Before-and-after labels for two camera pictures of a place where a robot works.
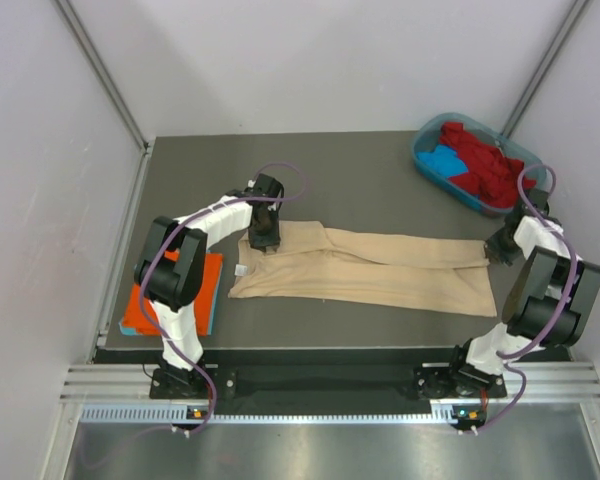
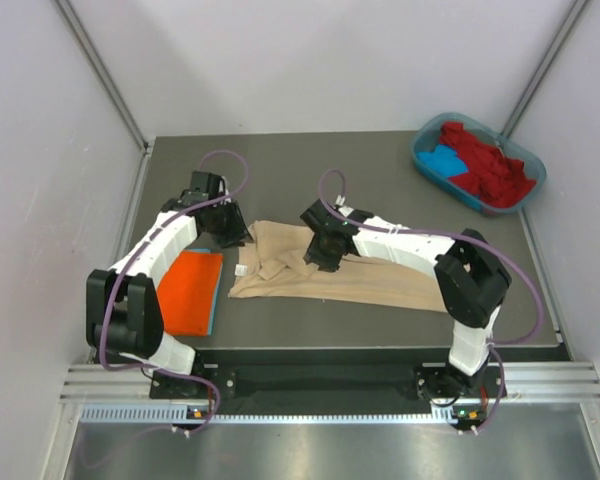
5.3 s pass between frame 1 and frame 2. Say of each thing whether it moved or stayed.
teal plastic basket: stayed
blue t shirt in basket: stayed
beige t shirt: stayed
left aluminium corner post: stayed
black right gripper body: moved
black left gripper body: moved
